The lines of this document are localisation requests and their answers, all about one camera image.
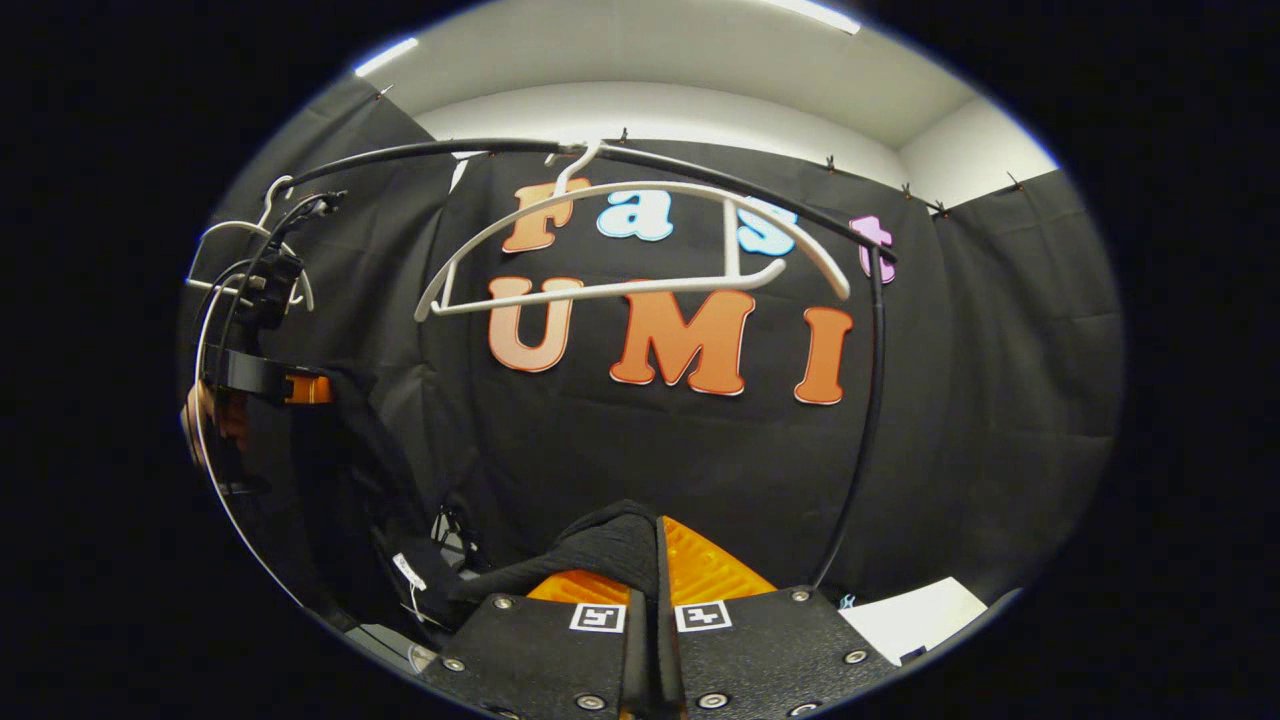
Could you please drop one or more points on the white flat board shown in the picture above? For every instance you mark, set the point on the white flat board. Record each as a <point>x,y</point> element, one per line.
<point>910,620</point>

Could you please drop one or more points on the black backdrop cloth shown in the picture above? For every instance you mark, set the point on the black backdrop cloth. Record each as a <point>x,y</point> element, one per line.
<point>1000,400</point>

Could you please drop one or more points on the row of small backdrop clips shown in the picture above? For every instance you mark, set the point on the row of small backdrop clips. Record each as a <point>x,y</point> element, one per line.
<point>623,134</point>

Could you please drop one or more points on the white plastic hanger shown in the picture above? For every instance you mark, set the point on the white plastic hanger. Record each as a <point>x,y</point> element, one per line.
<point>232,224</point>
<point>600,290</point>

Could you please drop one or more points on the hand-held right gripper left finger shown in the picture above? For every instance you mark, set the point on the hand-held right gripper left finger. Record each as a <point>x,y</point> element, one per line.
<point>540,660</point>

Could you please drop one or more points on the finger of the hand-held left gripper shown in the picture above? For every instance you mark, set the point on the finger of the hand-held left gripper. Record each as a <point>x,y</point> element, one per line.
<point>308,389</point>

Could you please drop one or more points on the black metal clothes rack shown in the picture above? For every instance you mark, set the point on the black metal clothes rack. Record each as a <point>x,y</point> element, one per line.
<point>874,380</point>

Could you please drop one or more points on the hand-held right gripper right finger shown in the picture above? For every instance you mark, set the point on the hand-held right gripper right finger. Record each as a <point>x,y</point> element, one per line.
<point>780,660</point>

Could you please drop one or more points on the black knit cardigan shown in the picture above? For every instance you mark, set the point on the black knit cardigan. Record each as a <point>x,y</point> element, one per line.
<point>600,545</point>

